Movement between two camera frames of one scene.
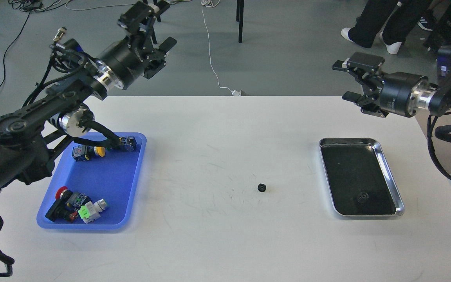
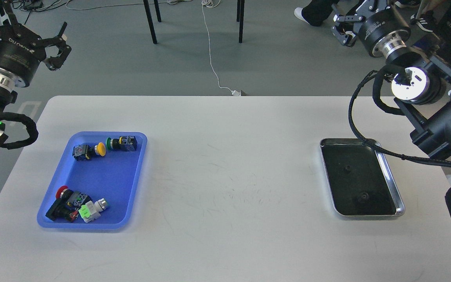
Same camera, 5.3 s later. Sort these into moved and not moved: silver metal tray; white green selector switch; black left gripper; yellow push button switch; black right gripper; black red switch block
Moved: black right gripper; black left gripper
Not moved: silver metal tray; black red switch block; white green selector switch; yellow push button switch
